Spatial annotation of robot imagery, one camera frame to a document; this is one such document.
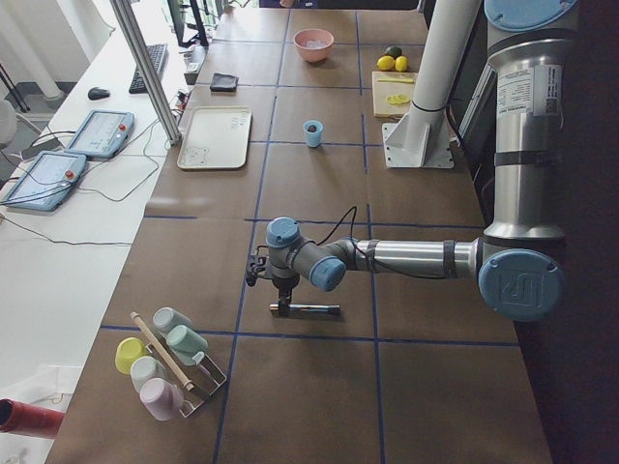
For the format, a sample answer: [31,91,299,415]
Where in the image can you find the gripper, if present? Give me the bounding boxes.
[245,246,299,317]

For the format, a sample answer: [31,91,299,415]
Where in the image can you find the steel muddler black tip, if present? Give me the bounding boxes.
[269,304,340,316]

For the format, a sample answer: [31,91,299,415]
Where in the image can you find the clear ice cubes pile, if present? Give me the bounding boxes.
[303,38,326,49]

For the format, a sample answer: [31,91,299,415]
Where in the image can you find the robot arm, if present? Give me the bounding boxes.
[245,1,578,322]

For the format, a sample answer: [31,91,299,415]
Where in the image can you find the green cup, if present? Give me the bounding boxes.
[165,325,208,365]

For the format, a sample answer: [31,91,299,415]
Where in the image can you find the metal cup rack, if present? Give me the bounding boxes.
[146,340,227,419]

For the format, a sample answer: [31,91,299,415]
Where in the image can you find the grey-white cup upper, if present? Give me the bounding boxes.
[152,306,192,336]

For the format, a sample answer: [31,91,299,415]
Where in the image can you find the blue plastic cup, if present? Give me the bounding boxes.
[303,120,323,148]

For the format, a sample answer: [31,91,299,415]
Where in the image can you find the pink cup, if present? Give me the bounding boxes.
[139,378,184,421]

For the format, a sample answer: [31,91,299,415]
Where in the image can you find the white cup lower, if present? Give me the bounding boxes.
[130,356,167,393]

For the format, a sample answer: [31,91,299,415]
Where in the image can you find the yellow cup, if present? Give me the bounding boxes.
[114,337,147,375]

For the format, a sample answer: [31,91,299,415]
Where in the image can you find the cream bear tray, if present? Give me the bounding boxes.
[177,106,251,170]

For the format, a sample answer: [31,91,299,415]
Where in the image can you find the grey folded cloth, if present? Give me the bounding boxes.
[210,72,239,93]

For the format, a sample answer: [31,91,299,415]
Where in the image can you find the lemon slices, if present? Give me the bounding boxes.
[386,94,410,105]

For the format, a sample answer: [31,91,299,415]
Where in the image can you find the bamboo cutting board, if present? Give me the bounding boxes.
[371,72,417,117]

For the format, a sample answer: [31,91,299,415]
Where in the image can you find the pink bowl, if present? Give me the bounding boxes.
[294,29,335,63]

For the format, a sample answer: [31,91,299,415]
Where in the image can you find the blue teach pendant far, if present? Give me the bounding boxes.
[65,110,134,159]

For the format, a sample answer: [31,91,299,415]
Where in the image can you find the blue teach pendant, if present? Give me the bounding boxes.
[65,110,134,159]
[1,151,87,212]

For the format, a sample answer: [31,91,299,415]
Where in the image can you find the yellow plastic knife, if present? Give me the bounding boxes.
[376,77,416,84]

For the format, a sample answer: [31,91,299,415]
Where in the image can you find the yellow lemon near avocado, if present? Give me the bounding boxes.
[376,55,396,72]

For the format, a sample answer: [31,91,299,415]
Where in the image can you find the yellow lemon outer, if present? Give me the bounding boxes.
[394,55,408,73]

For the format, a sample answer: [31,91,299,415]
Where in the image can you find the blue teach pendant near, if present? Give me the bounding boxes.
[1,151,87,212]

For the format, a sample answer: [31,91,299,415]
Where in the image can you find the green avocado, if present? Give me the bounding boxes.
[384,45,402,59]

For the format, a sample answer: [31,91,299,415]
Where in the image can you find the black monitor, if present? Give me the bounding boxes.
[166,0,209,48]

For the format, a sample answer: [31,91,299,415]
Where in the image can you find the black keyboard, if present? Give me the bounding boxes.
[128,43,169,95]

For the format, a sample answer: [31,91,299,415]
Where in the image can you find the black computer mouse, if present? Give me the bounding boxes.
[87,87,110,101]

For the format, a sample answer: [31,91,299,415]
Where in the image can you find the red cylinder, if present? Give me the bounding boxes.
[1,398,65,439]

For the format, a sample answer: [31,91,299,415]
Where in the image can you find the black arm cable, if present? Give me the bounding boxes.
[313,205,446,280]

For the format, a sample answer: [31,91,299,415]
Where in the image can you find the white pole mount base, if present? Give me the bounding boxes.
[382,0,482,169]

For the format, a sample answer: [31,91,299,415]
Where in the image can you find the aluminium frame post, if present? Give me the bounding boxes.
[110,0,182,146]

